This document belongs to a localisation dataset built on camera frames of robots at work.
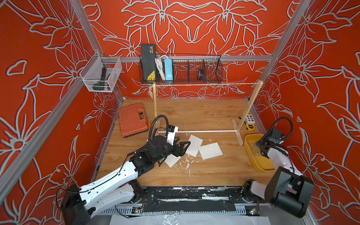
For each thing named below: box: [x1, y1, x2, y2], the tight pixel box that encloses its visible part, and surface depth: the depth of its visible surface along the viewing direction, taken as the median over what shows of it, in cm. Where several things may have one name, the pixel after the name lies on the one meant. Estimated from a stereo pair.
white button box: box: [244, 113, 256, 125], surface depth 103 cm
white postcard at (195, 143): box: [185, 134, 204, 158], surface depth 94 cm
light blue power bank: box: [164, 58, 174, 82], surface depth 92 cm
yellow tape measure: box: [246, 123, 255, 132], surface depth 100 cm
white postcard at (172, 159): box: [164, 153, 182, 168], surface depth 87 cm
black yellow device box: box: [141, 44, 157, 82], surface depth 89 cm
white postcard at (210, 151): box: [199, 142, 224, 160], surface depth 92 cm
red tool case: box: [118, 103, 150, 138], surface depth 100 cm
